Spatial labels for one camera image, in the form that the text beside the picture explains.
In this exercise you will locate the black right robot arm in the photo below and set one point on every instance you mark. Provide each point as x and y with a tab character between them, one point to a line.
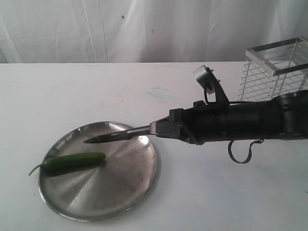
285	117

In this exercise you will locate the round stainless steel plate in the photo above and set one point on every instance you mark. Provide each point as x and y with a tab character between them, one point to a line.
96	192

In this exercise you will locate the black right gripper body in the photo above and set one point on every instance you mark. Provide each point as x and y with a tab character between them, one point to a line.
201	123

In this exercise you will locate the black kitchen knife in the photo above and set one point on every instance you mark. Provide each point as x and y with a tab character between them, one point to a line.
120	135

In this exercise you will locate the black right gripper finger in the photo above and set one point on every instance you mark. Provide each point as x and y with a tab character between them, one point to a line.
170	130
163	120

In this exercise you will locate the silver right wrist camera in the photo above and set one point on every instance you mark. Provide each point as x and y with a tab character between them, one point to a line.
203	75

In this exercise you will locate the white backdrop curtain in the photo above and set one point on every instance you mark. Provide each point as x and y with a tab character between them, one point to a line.
128	31

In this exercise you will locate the green cucumber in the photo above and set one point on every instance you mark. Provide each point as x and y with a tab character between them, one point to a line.
71	160

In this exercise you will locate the steel wire utensil rack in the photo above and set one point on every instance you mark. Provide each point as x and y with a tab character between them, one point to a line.
275	69

